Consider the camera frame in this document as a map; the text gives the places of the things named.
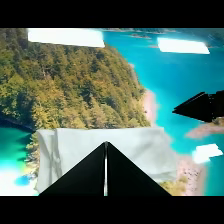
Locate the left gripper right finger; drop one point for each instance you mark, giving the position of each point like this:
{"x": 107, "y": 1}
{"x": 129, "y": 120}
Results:
{"x": 128, "y": 178}

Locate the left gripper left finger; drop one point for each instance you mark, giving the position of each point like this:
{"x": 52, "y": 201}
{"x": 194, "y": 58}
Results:
{"x": 87, "y": 176}

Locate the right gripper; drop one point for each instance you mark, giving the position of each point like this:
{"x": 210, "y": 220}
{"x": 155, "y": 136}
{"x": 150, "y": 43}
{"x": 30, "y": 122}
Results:
{"x": 218, "y": 104}

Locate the white garment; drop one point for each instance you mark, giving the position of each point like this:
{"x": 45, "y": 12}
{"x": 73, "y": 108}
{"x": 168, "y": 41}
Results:
{"x": 143, "y": 150}

